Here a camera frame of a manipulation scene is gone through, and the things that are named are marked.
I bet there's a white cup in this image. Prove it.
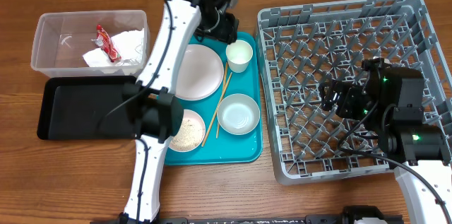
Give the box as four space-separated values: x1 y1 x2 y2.
225 40 254 73

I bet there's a white napkin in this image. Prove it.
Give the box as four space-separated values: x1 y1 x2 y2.
83 29 144 67

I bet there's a small pink bowl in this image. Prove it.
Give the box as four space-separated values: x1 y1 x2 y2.
169 109 206 153

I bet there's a red snack wrapper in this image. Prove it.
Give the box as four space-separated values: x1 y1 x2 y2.
93 24 121 63

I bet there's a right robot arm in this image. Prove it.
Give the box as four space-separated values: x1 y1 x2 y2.
319 57 451 223

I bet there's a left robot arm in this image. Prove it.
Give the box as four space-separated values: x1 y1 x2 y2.
96 0 239 223

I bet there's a grey dishwasher rack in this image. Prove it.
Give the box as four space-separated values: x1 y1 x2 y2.
256 0 451 185

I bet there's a large white plate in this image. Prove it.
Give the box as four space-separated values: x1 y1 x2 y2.
176 44 224 101

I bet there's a grey bowl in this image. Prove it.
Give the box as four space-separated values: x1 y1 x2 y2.
217 93 261 136

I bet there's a teal serving tray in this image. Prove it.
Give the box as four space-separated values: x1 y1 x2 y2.
154 31 264 166

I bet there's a clear plastic bin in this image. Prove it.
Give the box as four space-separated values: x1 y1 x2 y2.
30 10 150 78

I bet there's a black tray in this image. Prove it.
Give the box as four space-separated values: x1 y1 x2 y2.
37 76 136 141

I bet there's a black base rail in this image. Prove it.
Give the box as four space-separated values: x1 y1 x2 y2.
90 205 403 224

